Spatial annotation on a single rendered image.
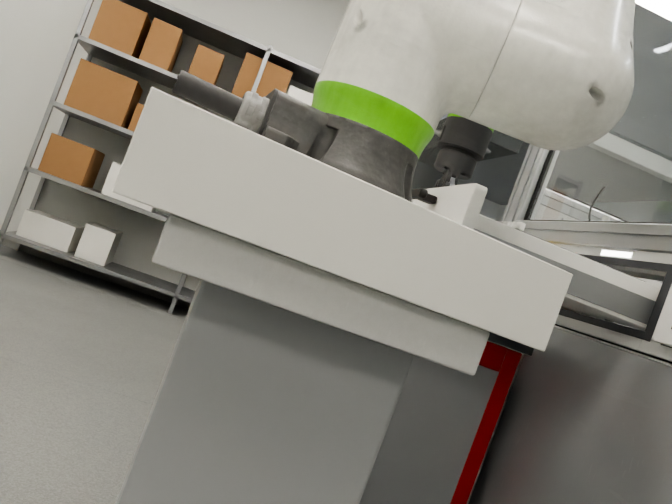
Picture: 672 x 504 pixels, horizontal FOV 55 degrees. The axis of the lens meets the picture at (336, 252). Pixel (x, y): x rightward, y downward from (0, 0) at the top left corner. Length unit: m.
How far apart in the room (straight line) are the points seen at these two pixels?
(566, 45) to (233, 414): 0.44
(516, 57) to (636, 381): 0.53
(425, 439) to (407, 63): 0.73
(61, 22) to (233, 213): 4.95
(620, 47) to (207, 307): 0.44
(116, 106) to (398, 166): 4.21
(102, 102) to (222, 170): 4.30
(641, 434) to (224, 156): 0.68
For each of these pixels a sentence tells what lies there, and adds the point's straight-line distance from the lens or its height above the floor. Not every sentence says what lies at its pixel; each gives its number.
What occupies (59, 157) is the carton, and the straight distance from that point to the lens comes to 4.80.
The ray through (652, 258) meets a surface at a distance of 1.06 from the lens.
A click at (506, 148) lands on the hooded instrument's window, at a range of 1.95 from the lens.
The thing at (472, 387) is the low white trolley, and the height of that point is 0.64.
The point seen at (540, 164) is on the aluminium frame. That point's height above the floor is 1.12.
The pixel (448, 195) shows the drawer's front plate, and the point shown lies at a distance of 0.94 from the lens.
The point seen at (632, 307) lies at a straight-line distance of 1.00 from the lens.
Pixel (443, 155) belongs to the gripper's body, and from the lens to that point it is 1.24.
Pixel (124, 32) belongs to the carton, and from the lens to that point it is 4.85.
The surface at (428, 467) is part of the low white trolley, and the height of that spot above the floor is 0.49.
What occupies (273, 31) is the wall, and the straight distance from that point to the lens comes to 5.30.
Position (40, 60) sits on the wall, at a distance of 5.38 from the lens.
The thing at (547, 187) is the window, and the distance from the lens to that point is 1.45.
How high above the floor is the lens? 0.77
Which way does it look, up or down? level
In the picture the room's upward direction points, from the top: 21 degrees clockwise
